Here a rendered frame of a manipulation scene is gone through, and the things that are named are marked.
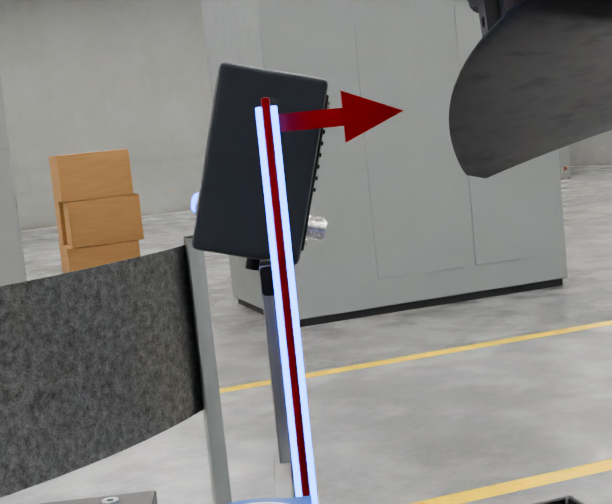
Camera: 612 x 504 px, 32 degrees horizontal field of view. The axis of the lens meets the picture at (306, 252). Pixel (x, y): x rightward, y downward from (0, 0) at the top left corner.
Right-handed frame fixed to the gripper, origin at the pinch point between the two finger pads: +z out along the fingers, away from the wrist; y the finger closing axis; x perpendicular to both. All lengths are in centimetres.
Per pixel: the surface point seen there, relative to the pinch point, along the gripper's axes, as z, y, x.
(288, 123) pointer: 3.4, -11.4, -1.3
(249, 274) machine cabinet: -113, -41, 681
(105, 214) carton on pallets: -187, -151, 760
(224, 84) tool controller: -19, -17, 52
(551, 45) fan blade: 2.9, -0.2, -6.3
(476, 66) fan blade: 2.6, -2.9, -3.9
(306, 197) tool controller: -7, -10, 55
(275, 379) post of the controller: 11, -15, 55
